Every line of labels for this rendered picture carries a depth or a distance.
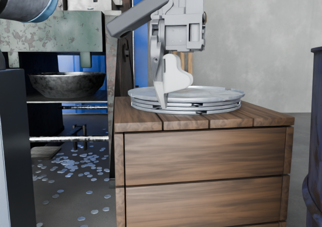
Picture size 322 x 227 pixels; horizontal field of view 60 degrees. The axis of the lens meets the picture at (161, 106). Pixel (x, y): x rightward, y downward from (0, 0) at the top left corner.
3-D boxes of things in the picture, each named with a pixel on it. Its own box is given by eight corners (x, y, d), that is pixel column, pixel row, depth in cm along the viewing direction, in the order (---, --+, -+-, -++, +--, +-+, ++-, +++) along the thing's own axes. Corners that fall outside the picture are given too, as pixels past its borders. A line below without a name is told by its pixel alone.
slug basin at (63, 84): (100, 100, 113) (99, 75, 111) (14, 100, 111) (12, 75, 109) (111, 91, 146) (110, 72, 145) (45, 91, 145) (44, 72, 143)
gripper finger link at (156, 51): (160, 82, 43) (160, 23, 42) (150, 82, 44) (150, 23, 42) (166, 80, 48) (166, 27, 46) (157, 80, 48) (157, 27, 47)
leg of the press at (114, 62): (139, 188, 104) (135, -77, 89) (108, 189, 103) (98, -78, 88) (143, 128, 194) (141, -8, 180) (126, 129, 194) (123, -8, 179)
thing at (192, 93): (197, 86, 90) (197, 84, 90) (271, 96, 65) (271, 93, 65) (111, 91, 76) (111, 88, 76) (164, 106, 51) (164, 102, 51)
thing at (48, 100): (110, 102, 110) (110, 101, 110) (-1, 103, 108) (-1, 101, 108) (120, 91, 151) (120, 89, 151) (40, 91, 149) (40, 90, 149)
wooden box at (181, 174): (283, 264, 65) (295, 117, 59) (118, 285, 59) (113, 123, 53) (220, 187, 104) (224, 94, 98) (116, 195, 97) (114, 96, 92)
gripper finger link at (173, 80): (189, 112, 44) (189, 53, 43) (153, 110, 46) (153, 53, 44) (191, 108, 47) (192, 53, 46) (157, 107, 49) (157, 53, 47)
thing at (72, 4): (112, 14, 109) (112, -2, 108) (-6, 14, 107) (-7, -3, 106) (120, 24, 139) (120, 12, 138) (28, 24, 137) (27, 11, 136)
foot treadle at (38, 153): (51, 173, 90) (50, 157, 89) (19, 173, 89) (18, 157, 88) (89, 128, 148) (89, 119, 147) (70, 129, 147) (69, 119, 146)
